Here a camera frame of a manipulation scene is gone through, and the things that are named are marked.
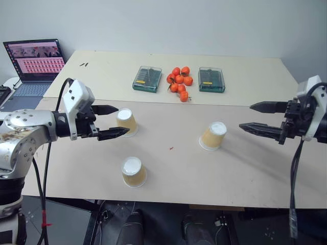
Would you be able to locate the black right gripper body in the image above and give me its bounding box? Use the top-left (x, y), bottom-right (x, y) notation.
top-left (279, 99), bottom-right (312, 145)

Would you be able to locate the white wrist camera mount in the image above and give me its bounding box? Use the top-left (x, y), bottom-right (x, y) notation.
top-left (62, 79), bottom-right (96, 141)
top-left (296, 75), bottom-right (327, 141)

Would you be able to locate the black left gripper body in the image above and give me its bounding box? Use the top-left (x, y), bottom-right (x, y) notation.
top-left (75, 104), bottom-right (100, 139)

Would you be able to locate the black device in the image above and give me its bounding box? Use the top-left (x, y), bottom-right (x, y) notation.
top-left (0, 85), bottom-right (12, 106)

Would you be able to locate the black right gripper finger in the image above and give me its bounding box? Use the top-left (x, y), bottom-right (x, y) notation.
top-left (238, 122), bottom-right (284, 144)
top-left (249, 101), bottom-right (290, 114)

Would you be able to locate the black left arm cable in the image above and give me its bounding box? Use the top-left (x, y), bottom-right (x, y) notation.
top-left (32, 78), bottom-right (75, 245)

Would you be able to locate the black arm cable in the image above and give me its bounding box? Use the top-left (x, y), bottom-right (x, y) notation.
top-left (288, 82), bottom-right (327, 239)
top-left (32, 78), bottom-right (75, 245)

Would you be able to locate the black metal table leg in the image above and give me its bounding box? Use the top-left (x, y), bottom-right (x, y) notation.
top-left (82, 200), bottom-right (105, 245)

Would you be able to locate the tan paper cup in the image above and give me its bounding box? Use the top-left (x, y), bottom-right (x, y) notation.
top-left (121, 156), bottom-right (148, 189)
top-left (198, 121), bottom-right (228, 152)
top-left (115, 108), bottom-right (139, 138)

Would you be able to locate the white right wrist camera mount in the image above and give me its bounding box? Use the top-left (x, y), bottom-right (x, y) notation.
top-left (296, 75), bottom-right (327, 141)

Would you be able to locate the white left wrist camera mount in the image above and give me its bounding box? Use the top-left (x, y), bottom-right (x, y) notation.
top-left (62, 79), bottom-right (96, 141)

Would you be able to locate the green clear-lid tool case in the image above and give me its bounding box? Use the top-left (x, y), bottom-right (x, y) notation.
top-left (131, 65), bottom-right (164, 94)
top-left (198, 66), bottom-right (227, 93)

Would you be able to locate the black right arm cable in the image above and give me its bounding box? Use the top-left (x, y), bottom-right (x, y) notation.
top-left (288, 82), bottom-right (327, 239)

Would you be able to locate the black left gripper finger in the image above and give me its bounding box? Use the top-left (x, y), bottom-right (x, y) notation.
top-left (98, 127), bottom-right (131, 142)
top-left (92, 104), bottom-right (120, 116)

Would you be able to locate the grey open laptop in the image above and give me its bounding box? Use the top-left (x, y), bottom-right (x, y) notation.
top-left (3, 38), bottom-right (67, 111)

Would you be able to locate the dark rounded shape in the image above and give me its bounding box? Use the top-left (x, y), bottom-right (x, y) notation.
top-left (119, 208), bottom-right (144, 245)

